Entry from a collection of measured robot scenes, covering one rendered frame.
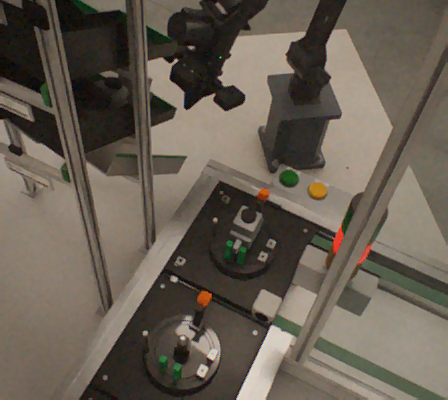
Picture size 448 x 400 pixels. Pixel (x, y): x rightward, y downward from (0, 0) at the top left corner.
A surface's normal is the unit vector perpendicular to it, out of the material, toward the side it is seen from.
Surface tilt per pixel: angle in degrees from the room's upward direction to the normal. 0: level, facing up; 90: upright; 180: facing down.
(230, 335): 0
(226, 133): 0
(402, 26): 0
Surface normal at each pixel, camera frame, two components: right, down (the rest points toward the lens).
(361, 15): 0.08, -0.60
